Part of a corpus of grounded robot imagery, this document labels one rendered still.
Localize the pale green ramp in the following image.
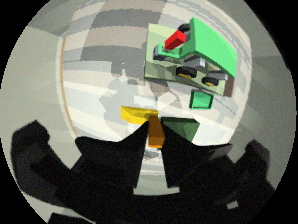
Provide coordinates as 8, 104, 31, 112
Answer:
144, 24, 235, 99

